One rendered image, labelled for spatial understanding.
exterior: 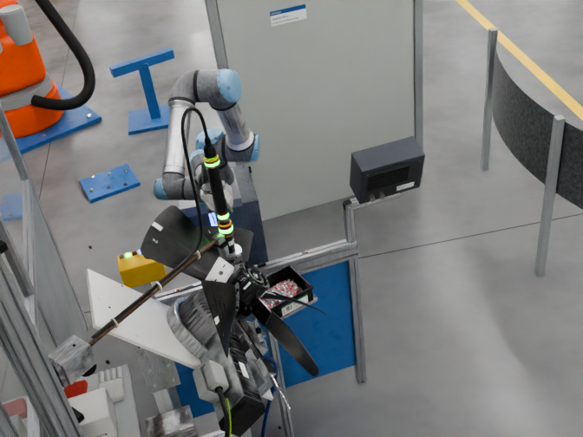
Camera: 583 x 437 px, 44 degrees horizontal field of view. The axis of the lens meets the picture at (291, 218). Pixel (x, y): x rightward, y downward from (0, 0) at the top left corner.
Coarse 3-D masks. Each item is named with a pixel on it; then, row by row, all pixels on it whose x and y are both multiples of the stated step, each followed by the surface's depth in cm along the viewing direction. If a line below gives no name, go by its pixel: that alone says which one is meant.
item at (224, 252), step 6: (216, 234) 224; (216, 240) 222; (222, 240) 223; (216, 246) 224; (222, 246) 223; (222, 252) 227; (228, 252) 227; (234, 252) 229; (240, 252) 229; (228, 258) 228; (234, 258) 228
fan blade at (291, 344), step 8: (272, 312) 221; (272, 320) 223; (280, 320) 218; (272, 328) 226; (280, 328) 222; (288, 328) 216; (280, 336) 225; (288, 336) 220; (296, 336) 213; (288, 344) 224; (296, 344) 218; (288, 352) 228; (296, 352) 223; (304, 352) 216; (296, 360) 227; (304, 360) 222; (312, 360) 208; (304, 368) 227; (312, 368) 219
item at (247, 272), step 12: (240, 264) 225; (240, 276) 222; (252, 276) 226; (264, 276) 231; (240, 288) 222; (252, 288) 222; (264, 288) 223; (240, 300) 223; (252, 300) 224; (240, 312) 224
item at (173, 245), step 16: (176, 208) 228; (160, 224) 221; (176, 224) 224; (192, 224) 227; (144, 240) 215; (160, 240) 218; (176, 240) 221; (192, 240) 223; (208, 240) 227; (144, 256) 213; (160, 256) 217; (176, 256) 219; (208, 256) 224; (192, 272) 221; (208, 272) 223
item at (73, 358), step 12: (72, 336) 190; (60, 348) 187; (72, 348) 187; (84, 348) 186; (60, 360) 184; (72, 360) 184; (84, 360) 187; (60, 372) 183; (72, 372) 185; (84, 372) 188
